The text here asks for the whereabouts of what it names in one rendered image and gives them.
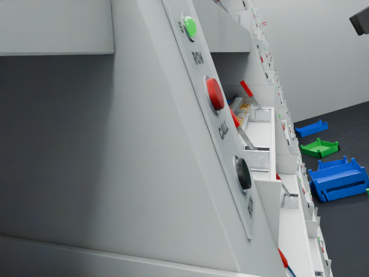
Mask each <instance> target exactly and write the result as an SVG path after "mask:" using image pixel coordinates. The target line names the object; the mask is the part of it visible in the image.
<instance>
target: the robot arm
mask: <svg viewBox="0 0 369 277"><path fill-rule="evenodd" d="M349 20H350V22H351V23H352V25H353V27H354V29H355V31H356V32H357V34H358V36H361V35H363V34H366V35H367V34H369V6H368V7H366V8H365V9H363V10H361V11H359V12H358V13H356V14H355V15H353V16H351V17H350V18H349Z"/></svg>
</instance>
